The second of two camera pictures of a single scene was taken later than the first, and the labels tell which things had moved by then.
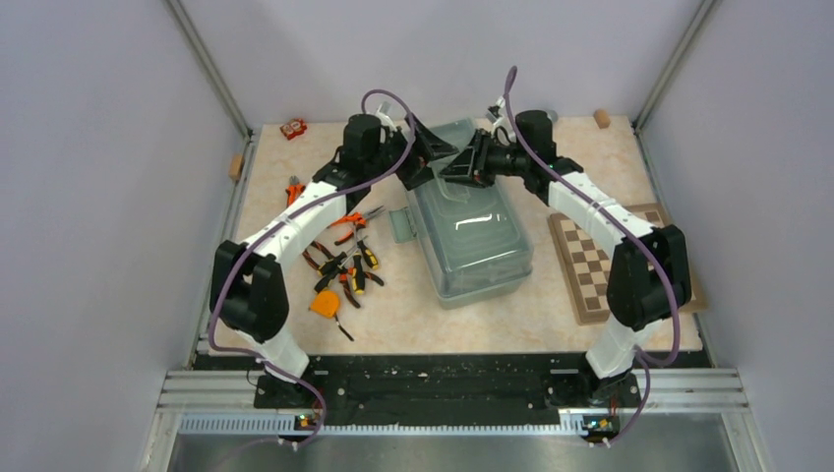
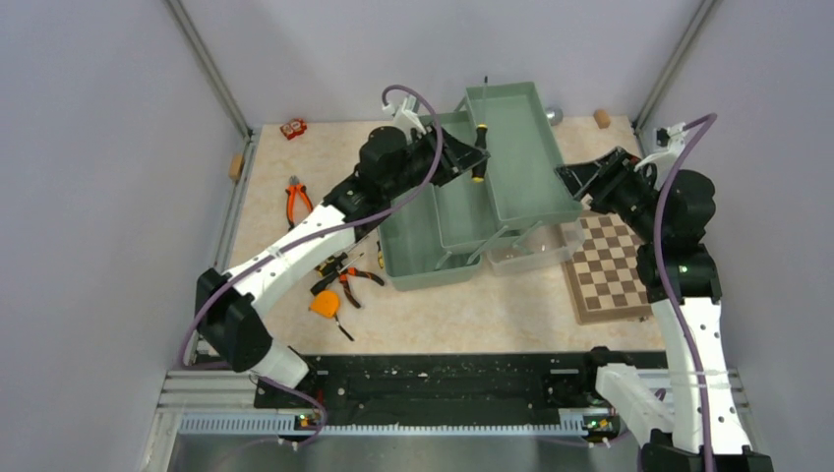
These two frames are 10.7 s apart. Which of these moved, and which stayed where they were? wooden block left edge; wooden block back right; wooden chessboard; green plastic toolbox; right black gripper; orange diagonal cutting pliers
Moved: right black gripper; green plastic toolbox
Stayed: orange diagonal cutting pliers; wooden block left edge; wooden chessboard; wooden block back right
